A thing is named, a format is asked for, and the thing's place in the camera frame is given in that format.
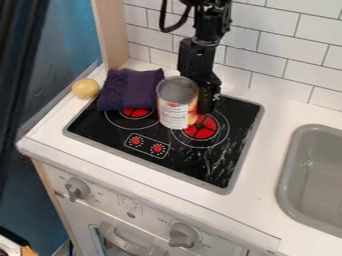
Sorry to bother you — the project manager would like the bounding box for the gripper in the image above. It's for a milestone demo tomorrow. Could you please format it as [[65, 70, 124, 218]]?
[[176, 36, 224, 115]]

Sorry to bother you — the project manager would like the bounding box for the silver can with white label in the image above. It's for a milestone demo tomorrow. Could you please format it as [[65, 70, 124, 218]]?
[[154, 75, 201, 130]]

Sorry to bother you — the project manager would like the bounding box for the toy stove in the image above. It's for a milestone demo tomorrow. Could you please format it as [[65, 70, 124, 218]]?
[[62, 68, 266, 196]]

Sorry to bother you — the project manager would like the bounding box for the purple cloth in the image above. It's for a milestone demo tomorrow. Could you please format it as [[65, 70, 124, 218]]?
[[94, 67, 167, 112]]

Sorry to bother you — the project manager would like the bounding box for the yellow toy ball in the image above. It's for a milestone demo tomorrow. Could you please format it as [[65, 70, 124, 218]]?
[[70, 77, 102, 100]]

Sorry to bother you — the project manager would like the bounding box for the toy sink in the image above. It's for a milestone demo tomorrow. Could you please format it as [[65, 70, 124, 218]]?
[[275, 123, 342, 240]]

